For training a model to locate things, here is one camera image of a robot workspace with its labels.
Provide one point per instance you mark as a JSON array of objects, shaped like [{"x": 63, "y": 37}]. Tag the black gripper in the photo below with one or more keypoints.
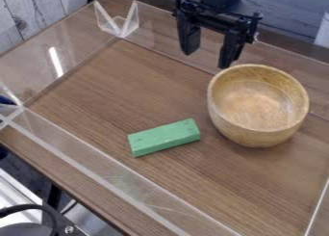
[{"x": 219, "y": 16}]

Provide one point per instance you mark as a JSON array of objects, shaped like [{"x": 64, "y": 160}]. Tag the clear acrylic enclosure wall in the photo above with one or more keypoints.
[{"x": 104, "y": 75}]

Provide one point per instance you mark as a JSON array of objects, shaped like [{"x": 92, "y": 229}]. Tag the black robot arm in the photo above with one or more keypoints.
[{"x": 215, "y": 15}]

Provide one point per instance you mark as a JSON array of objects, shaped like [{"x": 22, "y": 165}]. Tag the black table leg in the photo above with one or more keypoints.
[{"x": 54, "y": 197}]

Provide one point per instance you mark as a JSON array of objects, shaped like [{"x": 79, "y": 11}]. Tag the green rectangular block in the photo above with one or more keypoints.
[{"x": 164, "y": 137}]

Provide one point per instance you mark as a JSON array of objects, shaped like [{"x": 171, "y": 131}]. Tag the brown wooden bowl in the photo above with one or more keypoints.
[{"x": 257, "y": 104}]

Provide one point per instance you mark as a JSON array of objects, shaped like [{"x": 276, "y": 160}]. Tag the black metal bracket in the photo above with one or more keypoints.
[{"x": 66, "y": 227}]

